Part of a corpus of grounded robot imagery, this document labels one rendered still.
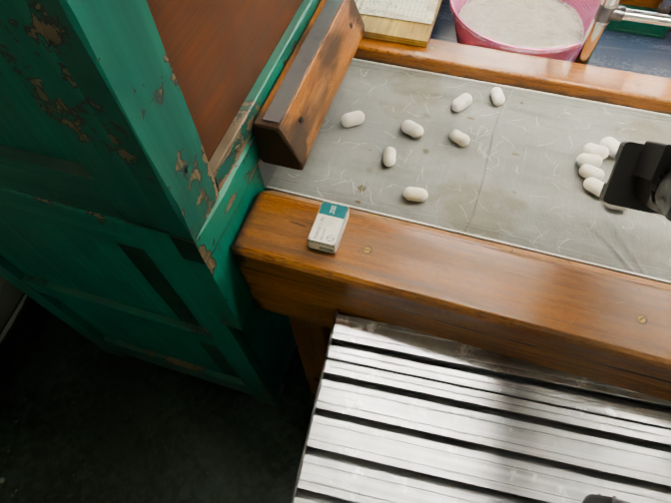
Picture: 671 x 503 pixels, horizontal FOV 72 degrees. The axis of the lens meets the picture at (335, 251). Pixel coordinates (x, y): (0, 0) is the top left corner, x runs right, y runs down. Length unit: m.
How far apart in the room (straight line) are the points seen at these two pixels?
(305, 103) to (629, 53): 0.68
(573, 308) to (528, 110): 0.34
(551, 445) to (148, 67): 0.57
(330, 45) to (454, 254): 0.34
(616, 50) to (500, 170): 0.46
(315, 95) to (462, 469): 0.49
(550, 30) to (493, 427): 0.69
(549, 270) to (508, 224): 0.09
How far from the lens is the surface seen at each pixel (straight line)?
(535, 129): 0.78
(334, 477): 0.59
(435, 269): 0.57
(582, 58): 0.88
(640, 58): 1.10
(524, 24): 0.99
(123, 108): 0.38
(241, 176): 0.58
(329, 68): 0.69
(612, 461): 0.66
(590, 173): 0.73
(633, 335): 0.61
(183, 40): 0.47
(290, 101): 0.60
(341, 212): 0.58
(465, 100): 0.77
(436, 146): 0.72
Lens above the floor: 1.26
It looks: 59 degrees down
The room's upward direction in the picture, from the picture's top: 3 degrees counter-clockwise
